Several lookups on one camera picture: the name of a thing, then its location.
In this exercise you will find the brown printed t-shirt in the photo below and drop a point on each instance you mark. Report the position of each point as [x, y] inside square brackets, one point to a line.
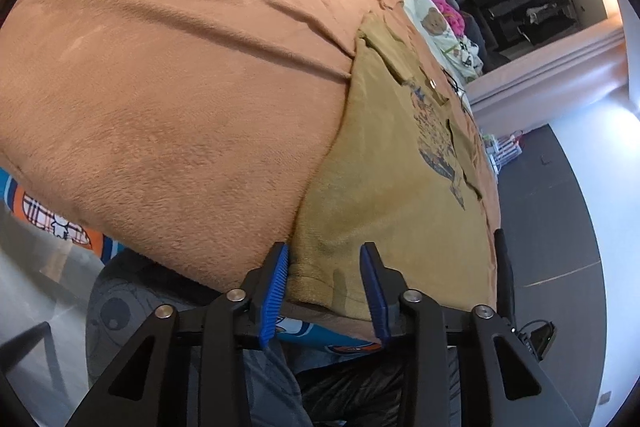
[390, 207]

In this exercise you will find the orange-brown fleece blanket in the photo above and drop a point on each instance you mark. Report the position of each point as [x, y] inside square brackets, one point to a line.
[175, 82]

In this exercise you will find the pink curtain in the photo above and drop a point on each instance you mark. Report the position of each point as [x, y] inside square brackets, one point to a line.
[550, 72]

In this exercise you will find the blue printed bed sheet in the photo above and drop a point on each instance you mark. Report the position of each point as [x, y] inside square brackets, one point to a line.
[50, 217]

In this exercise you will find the cream bear print quilt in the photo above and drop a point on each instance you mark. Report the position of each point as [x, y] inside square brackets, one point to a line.
[435, 27]

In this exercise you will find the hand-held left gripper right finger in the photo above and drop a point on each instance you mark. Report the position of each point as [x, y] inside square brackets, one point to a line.
[375, 297]

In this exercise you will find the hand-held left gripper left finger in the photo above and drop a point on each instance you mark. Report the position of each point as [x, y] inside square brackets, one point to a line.
[272, 297]

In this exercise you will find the black folded clothes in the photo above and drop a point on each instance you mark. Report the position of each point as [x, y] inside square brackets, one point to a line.
[504, 272]

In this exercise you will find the pink fluffy cloth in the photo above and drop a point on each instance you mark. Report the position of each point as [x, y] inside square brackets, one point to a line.
[442, 9]

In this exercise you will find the white wall socket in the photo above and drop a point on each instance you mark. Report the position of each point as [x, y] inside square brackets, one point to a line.
[605, 397]

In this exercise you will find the panda print cloth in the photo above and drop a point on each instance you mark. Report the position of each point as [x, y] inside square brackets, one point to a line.
[467, 57]

